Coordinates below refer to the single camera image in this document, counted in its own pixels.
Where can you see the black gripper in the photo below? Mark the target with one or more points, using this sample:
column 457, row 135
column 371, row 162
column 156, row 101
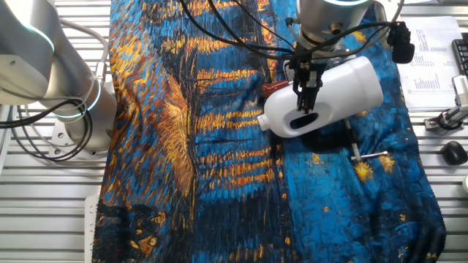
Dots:
column 305, row 65

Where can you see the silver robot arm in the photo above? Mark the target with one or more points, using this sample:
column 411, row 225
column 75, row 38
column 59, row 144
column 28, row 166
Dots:
column 55, row 73

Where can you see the white plastic jug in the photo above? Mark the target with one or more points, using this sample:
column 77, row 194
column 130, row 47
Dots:
column 347, row 91

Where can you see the silver clamp screw with T-bar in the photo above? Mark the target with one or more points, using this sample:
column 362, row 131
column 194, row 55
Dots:
column 356, row 149

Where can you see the printed paper sheet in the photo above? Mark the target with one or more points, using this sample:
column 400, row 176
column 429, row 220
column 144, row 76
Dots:
column 431, row 65

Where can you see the starry night painting cloth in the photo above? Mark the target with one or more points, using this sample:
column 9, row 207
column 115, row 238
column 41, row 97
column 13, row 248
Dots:
column 219, row 201

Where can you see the black round knob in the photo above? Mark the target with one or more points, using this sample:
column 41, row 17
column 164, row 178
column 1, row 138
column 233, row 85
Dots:
column 453, row 152

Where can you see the black keyboard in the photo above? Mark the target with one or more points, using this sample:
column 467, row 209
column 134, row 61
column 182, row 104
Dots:
column 461, row 55

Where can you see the white plastic panel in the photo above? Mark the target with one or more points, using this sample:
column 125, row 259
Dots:
column 90, row 230

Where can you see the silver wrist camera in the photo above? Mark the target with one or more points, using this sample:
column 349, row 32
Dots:
column 382, row 22

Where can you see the silver camera mount bracket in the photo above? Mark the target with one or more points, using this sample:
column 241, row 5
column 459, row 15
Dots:
column 444, row 120

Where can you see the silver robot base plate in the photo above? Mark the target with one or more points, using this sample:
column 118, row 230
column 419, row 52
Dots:
column 58, row 137

